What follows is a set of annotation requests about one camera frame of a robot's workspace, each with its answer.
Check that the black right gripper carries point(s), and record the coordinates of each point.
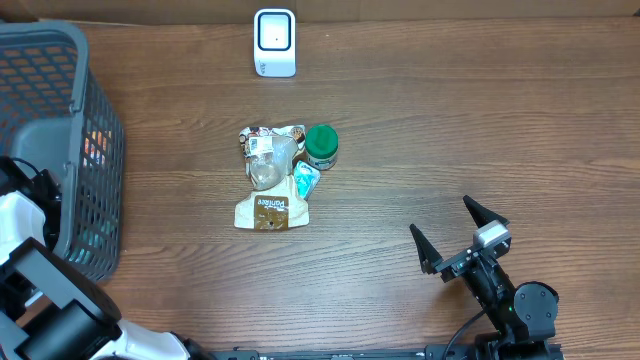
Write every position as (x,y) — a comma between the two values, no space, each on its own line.
(433,261)

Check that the teal white small packet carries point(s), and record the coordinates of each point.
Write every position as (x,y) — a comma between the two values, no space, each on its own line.
(306,178)

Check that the green lidded jar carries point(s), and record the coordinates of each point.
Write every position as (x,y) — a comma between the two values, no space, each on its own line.
(322,144)

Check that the brown white snack pouch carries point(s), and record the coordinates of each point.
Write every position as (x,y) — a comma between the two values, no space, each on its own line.
(274,203)

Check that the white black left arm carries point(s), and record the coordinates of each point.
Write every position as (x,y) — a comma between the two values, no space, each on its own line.
(49,310)

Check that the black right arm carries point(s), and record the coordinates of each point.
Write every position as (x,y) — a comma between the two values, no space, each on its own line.
(515,322)

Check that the white barcode scanner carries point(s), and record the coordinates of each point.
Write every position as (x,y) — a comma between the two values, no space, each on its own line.
(274,43)

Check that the orange snack package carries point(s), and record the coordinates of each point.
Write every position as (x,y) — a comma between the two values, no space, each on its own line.
(97,147)

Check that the dark grey plastic basket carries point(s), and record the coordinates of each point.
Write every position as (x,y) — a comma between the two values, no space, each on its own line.
(51,102)

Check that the brown cardboard backboard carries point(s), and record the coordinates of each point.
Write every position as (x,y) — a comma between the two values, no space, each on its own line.
(170,12)

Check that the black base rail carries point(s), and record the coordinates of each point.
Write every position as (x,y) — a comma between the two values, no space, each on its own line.
(340,355)

